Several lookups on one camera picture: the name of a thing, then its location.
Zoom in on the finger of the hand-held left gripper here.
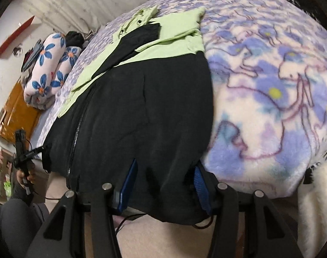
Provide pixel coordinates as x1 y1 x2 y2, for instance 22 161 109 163
23 146 45 160

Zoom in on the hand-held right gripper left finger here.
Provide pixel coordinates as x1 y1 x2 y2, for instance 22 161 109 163
25 158 139 258

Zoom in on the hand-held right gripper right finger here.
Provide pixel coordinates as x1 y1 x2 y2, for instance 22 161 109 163
194 165 305 258

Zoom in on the green and black hooded jacket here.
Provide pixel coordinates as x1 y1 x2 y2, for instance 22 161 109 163
41 5 216 226

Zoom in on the person's left forearm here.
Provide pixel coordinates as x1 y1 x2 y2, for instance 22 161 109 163
0 184 35 258

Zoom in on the grey clothes pile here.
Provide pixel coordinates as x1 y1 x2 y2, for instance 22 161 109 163
20 40 43 73

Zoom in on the black clothes pile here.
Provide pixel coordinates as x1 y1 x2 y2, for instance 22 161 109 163
65 31 85 48

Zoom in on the person's left hand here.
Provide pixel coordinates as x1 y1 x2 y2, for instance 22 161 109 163
17 170 38 192

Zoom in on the grey blue pillow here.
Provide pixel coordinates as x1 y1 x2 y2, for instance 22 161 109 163
35 110 53 162

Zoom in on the wooden bed headboard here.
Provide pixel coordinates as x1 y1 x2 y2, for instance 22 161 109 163
0 81 42 143

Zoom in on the rolled blue flower quilt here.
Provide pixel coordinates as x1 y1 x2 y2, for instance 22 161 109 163
23 32 82 111

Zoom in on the white black striped plush cloth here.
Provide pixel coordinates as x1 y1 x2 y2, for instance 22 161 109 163
298 145 327 258

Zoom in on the purple cat print blanket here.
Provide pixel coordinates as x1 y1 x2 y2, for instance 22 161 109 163
34 0 327 202

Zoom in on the beige patterned curtain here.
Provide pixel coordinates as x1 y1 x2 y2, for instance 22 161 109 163
26 0 165 36

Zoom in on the black cable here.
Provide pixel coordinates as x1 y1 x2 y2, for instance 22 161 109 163
114 212 216 233

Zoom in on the red wall shelf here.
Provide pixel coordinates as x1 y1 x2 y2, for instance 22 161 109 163
0 15 35 59

